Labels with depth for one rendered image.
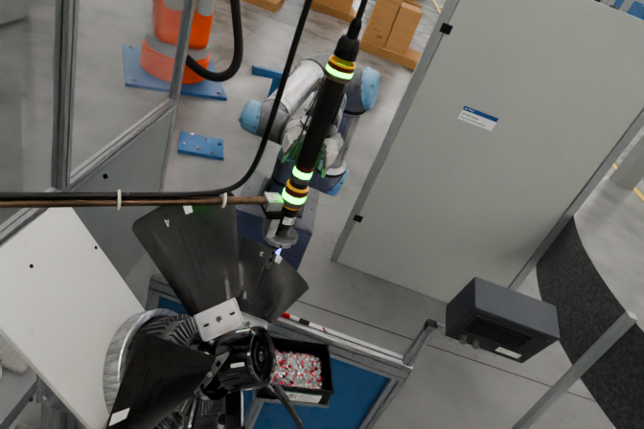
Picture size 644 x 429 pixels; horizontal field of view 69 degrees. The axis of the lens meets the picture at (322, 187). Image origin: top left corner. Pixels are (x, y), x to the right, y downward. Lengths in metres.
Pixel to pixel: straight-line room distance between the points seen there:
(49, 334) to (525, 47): 2.35
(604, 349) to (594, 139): 1.09
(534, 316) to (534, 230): 1.67
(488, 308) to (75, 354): 1.02
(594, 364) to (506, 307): 1.22
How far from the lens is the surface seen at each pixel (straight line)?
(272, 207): 0.84
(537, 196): 3.02
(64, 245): 1.05
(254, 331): 1.00
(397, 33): 8.45
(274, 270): 1.24
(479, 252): 3.18
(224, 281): 1.00
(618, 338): 2.54
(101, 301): 1.09
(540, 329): 1.50
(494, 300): 1.46
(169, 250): 0.96
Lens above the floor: 2.02
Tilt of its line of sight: 31 degrees down
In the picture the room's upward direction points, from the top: 22 degrees clockwise
